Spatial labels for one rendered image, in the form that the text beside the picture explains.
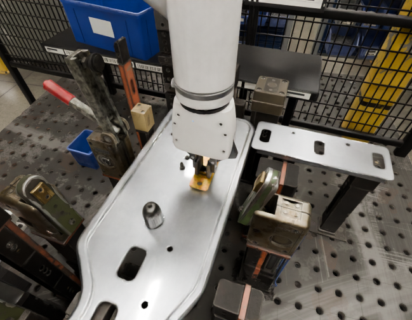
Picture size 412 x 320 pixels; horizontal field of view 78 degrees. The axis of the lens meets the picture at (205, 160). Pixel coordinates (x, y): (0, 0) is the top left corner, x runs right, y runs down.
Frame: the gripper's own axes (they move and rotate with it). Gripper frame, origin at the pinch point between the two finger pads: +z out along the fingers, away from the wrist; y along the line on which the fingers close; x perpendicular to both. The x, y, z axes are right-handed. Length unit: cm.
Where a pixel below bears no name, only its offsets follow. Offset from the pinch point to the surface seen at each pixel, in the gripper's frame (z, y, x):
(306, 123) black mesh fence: 27, 23, 55
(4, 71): 102, -277, 138
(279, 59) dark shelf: 0.0, 7.5, 47.4
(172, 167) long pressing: 3.0, -6.7, -0.6
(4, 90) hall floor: 103, -248, 111
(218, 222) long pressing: 3.3, 5.8, -9.2
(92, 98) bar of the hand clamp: -11.7, -19.7, -1.8
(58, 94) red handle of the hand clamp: -10.1, -28.5, -0.9
